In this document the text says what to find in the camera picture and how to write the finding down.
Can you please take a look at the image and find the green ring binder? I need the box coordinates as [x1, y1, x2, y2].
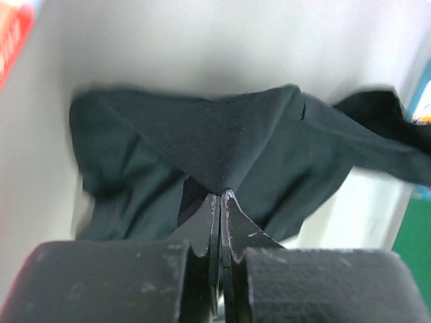
[393, 197, 431, 310]

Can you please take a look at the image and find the black t-shirt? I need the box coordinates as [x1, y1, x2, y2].
[69, 85, 430, 241]

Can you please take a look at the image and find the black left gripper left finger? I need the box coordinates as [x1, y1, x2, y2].
[13, 194, 220, 322]

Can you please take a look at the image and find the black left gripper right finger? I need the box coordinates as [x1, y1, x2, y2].
[220, 190, 428, 322]

